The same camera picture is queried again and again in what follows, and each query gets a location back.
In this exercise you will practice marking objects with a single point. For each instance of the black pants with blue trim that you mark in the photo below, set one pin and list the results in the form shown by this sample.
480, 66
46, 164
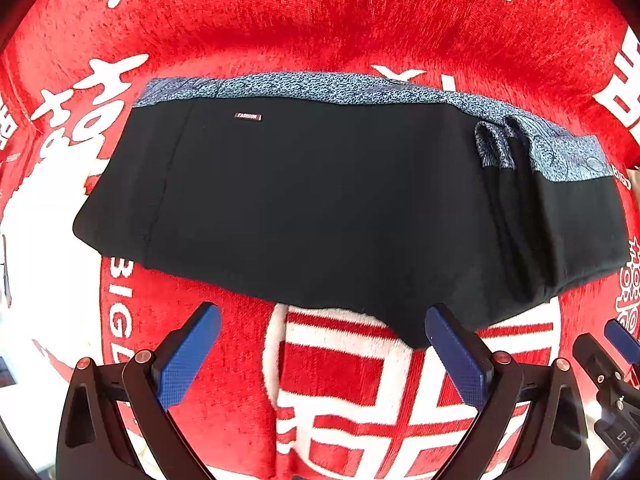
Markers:
300, 200

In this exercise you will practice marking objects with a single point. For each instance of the red printed blanket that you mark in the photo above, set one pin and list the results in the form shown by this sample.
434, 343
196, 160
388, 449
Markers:
320, 20

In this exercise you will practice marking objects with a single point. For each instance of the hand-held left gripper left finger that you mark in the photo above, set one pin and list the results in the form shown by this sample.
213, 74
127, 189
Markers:
186, 362

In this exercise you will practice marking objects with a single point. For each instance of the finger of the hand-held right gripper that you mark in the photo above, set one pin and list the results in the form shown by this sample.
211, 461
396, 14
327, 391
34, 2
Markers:
621, 334
596, 362

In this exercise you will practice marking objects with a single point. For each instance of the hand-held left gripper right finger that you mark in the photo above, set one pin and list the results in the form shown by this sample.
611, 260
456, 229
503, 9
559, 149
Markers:
459, 362

